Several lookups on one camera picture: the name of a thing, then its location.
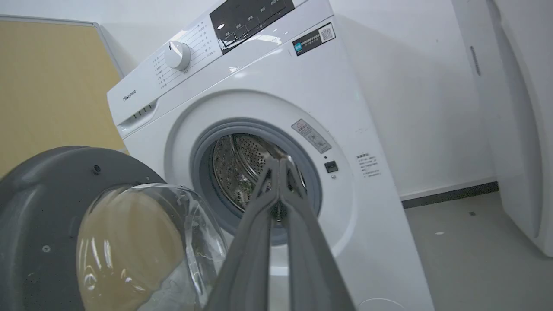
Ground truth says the yellow partition panel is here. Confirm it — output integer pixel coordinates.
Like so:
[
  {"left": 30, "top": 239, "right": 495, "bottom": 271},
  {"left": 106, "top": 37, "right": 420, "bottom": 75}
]
[{"left": 0, "top": 16, "right": 129, "bottom": 178}]

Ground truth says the white program dial knob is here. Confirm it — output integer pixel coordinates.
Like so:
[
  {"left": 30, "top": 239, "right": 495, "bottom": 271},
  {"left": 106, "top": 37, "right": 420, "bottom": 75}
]
[{"left": 164, "top": 41, "right": 191, "bottom": 71}]

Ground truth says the black QR code sticker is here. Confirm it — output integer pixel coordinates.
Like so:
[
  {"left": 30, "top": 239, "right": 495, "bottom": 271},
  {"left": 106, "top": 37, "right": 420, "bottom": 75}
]
[{"left": 292, "top": 23, "right": 336, "bottom": 57}]

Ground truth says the white appliance cabinet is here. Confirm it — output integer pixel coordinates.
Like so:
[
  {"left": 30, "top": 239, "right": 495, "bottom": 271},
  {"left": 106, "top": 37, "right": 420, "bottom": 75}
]
[{"left": 451, "top": 0, "right": 553, "bottom": 258}]

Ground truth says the grey rubber door gasket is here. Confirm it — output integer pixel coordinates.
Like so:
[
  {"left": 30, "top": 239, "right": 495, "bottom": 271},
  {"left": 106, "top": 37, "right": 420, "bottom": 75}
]
[{"left": 190, "top": 119, "right": 323, "bottom": 247}]

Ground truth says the grey washing machine door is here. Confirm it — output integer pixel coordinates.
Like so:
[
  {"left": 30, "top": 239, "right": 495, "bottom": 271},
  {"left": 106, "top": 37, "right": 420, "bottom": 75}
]
[{"left": 0, "top": 146, "right": 229, "bottom": 311}]

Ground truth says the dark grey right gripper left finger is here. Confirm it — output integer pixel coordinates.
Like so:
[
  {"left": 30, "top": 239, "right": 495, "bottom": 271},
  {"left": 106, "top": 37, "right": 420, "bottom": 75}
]
[{"left": 204, "top": 155, "right": 280, "bottom": 311}]

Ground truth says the white front-load washing machine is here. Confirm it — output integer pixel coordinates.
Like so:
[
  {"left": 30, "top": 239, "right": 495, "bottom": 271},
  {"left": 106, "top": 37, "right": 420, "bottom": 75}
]
[{"left": 107, "top": 0, "right": 435, "bottom": 311}]

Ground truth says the perforated steel drum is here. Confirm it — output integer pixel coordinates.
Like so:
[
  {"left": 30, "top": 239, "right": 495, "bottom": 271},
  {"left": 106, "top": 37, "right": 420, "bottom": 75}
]
[{"left": 211, "top": 133, "right": 308, "bottom": 213}]

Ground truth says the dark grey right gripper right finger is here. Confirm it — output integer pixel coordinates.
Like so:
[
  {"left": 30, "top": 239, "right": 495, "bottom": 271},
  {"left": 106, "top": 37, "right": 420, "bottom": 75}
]
[{"left": 279, "top": 155, "right": 356, "bottom": 311}]

